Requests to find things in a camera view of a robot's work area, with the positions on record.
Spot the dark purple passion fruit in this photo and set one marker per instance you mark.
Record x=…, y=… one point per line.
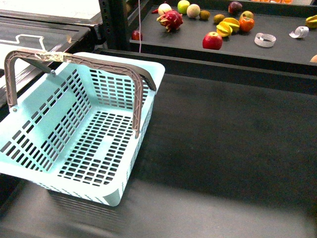
x=235, y=7

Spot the black fruit display tray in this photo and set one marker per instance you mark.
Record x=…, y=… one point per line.
x=267, y=46

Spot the green apple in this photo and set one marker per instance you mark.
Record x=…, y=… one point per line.
x=182, y=6

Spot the red-green mango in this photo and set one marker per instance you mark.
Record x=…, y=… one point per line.
x=247, y=14

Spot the light blue plastic basket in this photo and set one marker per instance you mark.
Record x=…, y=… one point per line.
x=71, y=131

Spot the pink peach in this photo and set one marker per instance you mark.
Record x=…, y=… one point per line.
x=314, y=59

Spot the white round fruit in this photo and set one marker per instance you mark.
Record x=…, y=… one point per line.
x=163, y=8

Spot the beige cantaloupe melon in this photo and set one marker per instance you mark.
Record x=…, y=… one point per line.
x=193, y=11

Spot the yellow star fruit front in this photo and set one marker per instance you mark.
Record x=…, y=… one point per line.
x=224, y=29

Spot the yellow star fruit behind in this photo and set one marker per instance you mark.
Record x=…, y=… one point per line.
x=233, y=23

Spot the black metal shelf upright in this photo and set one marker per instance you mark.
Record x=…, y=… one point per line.
x=115, y=23

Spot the large red apple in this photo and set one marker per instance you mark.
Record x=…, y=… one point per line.
x=212, y=41

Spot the small dark red apple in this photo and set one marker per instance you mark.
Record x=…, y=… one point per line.
x=137, y=35

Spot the glass-top chest freezer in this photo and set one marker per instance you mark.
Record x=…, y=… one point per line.
x=21, y=30

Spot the orange persimmon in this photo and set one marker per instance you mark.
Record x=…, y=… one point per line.
x=246, y=24

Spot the brown kiwi fruit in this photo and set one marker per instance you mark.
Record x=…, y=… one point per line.
x=204, y=15
x=218, y=18

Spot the pink dragon fruit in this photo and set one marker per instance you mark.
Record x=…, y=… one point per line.
x=171, y=20

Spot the white foam fruit net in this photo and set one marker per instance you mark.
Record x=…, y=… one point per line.
x=300, y=32

